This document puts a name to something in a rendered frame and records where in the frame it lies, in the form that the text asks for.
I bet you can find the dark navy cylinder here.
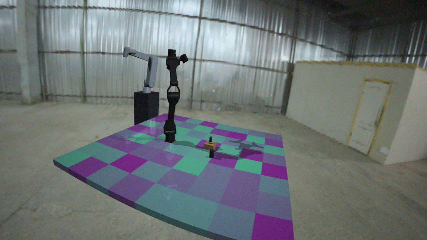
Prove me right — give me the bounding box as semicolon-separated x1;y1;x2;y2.
209;149;215;158

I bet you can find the tan square block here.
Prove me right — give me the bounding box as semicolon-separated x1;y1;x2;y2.
203;141;216;149

